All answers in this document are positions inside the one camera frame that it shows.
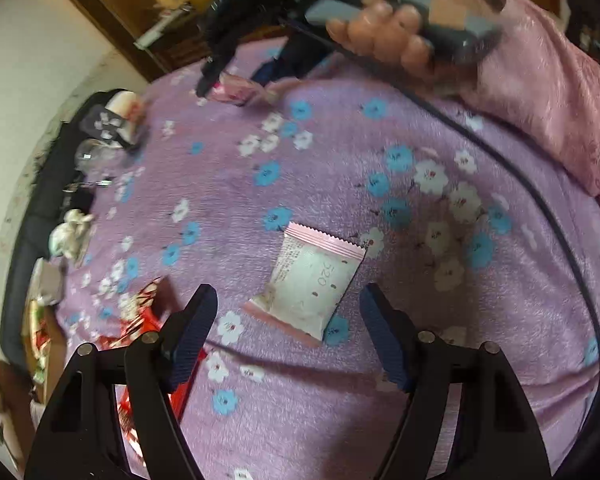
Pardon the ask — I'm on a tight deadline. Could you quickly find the purple floral tablecloth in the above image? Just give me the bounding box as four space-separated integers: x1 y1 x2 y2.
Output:
57 57 600 479

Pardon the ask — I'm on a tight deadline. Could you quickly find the cardboard snack tray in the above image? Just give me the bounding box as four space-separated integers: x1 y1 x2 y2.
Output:
21 300 67 404

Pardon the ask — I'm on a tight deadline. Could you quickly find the black phone stand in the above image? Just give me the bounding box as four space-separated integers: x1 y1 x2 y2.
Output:
80 104 137 150

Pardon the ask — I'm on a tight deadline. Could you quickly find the black sofa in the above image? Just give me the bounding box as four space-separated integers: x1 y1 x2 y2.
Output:
0 88 121 373

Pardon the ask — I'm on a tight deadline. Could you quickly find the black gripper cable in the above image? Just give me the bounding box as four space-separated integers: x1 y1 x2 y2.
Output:
279 16 600 441

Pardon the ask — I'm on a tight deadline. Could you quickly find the person's right hand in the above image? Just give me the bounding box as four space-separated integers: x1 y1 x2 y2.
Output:
325 0 434 77

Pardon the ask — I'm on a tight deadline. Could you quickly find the white bowl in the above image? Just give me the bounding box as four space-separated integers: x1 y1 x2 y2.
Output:
105 90 145 146

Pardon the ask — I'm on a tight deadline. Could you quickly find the small pink snack packet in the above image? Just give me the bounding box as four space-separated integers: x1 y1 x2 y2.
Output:
208 73 278 106

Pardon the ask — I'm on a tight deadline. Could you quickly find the red snack box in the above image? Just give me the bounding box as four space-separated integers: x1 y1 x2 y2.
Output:
102 276 218 470

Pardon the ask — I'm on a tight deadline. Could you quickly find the clear glass bowl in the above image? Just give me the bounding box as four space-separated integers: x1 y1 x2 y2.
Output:
74 138 124 174

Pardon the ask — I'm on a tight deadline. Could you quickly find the pink sleeve right forearm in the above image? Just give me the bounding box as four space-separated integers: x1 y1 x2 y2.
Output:
437 0 600 202

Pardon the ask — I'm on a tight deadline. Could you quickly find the white plush toy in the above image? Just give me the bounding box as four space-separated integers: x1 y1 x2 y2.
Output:
48 209 95 263

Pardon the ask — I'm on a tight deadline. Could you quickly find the white pink snack packet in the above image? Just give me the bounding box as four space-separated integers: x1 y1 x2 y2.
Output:
244 222 366 347

